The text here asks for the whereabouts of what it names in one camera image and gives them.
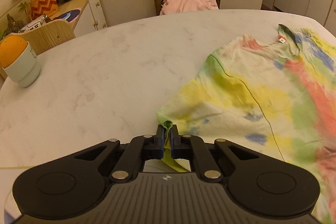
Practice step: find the white sideboard with wooden top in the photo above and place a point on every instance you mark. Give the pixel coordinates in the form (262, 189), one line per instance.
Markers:
(92, 11)

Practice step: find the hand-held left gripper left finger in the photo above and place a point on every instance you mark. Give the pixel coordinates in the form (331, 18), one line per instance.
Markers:
(161, 148)

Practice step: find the round blue pad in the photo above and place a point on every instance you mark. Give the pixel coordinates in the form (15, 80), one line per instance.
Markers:
(67, 15)

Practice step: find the pale cup with orange lid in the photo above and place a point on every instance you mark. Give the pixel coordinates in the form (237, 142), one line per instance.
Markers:
(23, 69)

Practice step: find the white snack packet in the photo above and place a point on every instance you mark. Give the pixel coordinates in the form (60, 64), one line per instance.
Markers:
(34, 24)

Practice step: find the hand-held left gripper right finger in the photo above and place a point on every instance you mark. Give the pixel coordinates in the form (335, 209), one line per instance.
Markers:
(172, 148)

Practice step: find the pastel tie-dye t-shirt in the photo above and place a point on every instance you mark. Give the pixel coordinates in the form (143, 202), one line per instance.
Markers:
(249, 98)

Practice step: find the pink garment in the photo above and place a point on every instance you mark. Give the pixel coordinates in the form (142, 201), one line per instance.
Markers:
(183, 5)

